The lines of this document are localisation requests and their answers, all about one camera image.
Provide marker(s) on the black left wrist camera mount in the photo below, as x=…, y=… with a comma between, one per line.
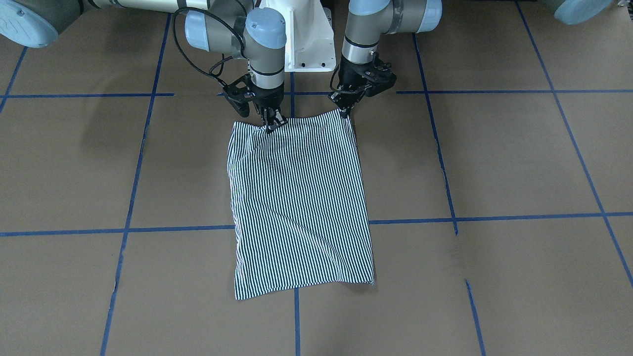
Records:
x=379, y=75

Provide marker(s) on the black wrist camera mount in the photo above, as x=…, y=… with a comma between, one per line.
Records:
x=379, y=75
x=239, y=95

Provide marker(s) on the striped polo shirt white collar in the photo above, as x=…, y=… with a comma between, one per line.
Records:
x=298, y=206

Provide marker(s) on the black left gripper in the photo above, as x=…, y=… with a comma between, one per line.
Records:
x=350, y=75

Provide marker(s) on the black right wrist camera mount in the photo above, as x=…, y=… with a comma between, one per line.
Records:
x=239, y=95

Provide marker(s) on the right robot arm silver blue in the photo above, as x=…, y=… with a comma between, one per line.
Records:
x=250, y=39

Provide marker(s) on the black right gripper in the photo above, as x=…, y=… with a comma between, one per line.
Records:
x=268, y=98

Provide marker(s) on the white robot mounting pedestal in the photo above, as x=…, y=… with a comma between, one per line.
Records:
x=310, y=37

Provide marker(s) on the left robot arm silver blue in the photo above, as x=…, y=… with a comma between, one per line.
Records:
x=481, y=55

